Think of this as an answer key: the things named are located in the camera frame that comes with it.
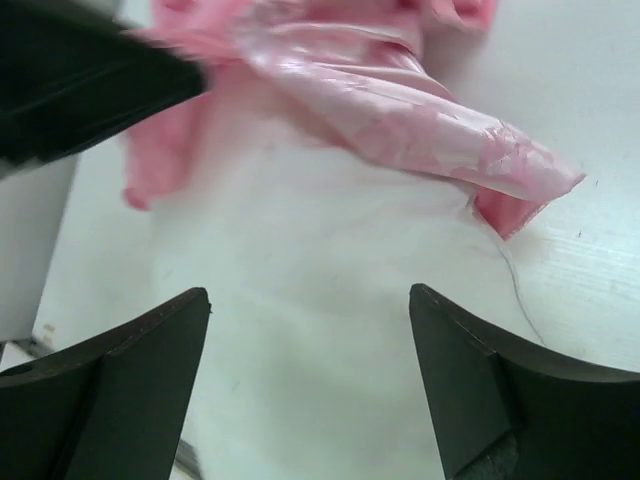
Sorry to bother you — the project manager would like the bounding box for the pink satin pillowcase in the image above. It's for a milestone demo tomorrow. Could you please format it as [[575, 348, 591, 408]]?
[[123, 1, 583, 238]]

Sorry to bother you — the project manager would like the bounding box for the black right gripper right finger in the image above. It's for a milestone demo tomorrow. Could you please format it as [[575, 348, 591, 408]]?
[[409, 284, 639, 480]]

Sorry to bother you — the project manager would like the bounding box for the white pillow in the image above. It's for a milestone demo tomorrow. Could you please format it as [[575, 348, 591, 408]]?
[[144, 134, 549, 480]]

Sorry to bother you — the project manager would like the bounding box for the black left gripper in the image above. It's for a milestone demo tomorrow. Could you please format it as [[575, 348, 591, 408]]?
[[1, 1, 206, 168]]

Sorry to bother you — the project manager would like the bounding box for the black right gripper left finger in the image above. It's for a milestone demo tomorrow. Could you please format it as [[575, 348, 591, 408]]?
[[1, 288, 210, 480]]

